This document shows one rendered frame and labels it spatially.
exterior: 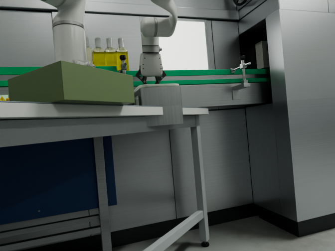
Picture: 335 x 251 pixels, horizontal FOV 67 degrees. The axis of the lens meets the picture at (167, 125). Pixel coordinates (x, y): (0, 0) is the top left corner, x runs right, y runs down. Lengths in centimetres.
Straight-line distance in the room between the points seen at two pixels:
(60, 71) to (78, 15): 27
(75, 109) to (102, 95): 8
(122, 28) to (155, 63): 46
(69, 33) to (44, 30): 73
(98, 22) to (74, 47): 74
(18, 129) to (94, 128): 23
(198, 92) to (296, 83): 53
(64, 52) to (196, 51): 99
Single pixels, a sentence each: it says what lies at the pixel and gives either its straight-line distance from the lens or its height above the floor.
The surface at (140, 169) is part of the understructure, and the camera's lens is 150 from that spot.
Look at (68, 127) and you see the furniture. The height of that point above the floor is 69.
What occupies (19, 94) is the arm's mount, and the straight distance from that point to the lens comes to 81.
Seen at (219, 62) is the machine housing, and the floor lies 106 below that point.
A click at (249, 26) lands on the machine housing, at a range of 178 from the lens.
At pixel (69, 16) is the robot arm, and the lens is 87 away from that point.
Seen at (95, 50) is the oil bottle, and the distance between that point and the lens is 135.
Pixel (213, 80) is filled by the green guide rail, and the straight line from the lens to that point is 146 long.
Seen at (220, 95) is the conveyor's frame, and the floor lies 81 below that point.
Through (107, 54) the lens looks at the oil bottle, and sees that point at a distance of 135.
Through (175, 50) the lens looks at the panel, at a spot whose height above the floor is 112.
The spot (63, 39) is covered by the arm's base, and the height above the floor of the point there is 95.
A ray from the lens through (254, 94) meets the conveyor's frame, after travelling 157.
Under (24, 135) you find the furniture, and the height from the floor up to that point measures 68.
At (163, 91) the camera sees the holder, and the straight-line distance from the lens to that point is 103.
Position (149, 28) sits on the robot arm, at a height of 106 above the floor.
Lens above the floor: 67
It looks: level
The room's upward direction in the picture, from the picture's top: 5 degrees counter-clockwise
